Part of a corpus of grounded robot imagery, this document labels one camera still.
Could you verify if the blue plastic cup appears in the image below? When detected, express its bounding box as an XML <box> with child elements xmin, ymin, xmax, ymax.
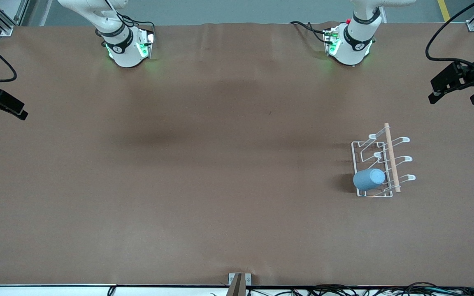
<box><xmin>353</xmin><ymin>168</ymin><xmax>386</xmax><ymax>192</ymax></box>

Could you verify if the brown bar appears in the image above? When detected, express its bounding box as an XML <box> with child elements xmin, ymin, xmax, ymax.
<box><xmin>226</xmin><ymin>273</ymin><xmax>246</xmax><ymax>296</ymax></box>

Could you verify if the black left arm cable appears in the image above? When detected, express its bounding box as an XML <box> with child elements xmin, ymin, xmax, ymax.
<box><xmin>425</xmin><ymin>0</ymin><xmax>474</xmax><ymax>66</ymax></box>

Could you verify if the white wire cup rack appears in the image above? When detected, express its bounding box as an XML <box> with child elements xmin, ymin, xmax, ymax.
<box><xmin>351</xmin><ymin>123</ymin><xmax>417</xmax><ymax>198</ymax></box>

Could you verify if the black left base cable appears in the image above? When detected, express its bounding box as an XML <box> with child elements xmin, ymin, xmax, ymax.
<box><xmin>290</xmin><ymin>21</ymin><xmax>329</xmax><ymax>44</ymax></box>

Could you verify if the black base cable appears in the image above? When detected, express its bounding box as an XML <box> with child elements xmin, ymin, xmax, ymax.
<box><xmin>290</xmin><ymin>21</ymin><xmax>329</xmax><ymax>44</ymax></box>
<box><xmin>114</xmin><ymin>14</ymin><xmax>156</xmax><ymax>33</ymax></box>

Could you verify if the black right base cable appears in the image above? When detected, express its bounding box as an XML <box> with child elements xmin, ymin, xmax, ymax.
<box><xmin>114</xmin><ymin>14</ymin><xmax>156</xmax><ymax>33</ymax></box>

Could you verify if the white table edge rail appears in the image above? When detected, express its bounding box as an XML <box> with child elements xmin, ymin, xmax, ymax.
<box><xmin>0</xmin><ymin>284</ymin><xmax>474</xmax><ymax>296</ymax></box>

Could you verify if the black cable tangle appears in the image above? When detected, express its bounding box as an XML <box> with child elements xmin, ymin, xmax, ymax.
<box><xmin>245</xmin><ymin>282</ymin><xmax>474</xmax><ymax>296</ymax></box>

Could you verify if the small metal table bracket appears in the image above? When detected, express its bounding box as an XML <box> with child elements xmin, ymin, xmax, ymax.
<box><xmin>228</xmin><ymin>273</ymin><xmax>252</xmax><ymax>286</ymax></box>

